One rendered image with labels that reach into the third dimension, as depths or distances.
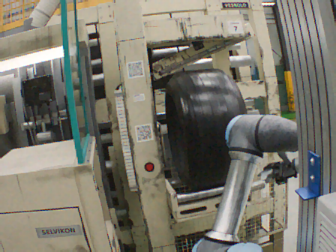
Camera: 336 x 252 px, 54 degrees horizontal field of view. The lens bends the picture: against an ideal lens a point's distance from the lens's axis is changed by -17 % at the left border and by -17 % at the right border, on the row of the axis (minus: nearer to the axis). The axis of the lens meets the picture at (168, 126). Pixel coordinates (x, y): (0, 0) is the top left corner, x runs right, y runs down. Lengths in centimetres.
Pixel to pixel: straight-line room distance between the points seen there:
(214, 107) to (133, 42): 47
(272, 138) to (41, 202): 70
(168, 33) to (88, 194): 122
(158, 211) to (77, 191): 88
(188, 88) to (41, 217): 93
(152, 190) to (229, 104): 54
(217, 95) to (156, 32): 57
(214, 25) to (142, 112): 68
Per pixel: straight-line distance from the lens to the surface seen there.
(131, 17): 179
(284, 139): 112
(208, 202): 181
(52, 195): 107
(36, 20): 212
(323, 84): 68
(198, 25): 211
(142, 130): 178
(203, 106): 164
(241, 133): 118
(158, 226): 191
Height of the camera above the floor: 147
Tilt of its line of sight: 8 degrees down
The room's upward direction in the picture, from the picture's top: 8 degrees counter-clockwise
